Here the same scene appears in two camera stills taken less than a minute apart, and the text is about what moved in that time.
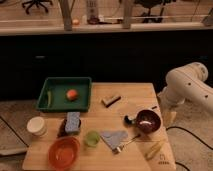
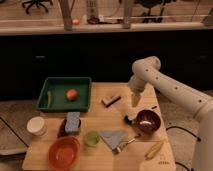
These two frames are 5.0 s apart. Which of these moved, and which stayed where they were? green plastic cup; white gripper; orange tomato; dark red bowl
Moved: white gripper
Stayed: dark red bowl; green plastic cup; orange tomato
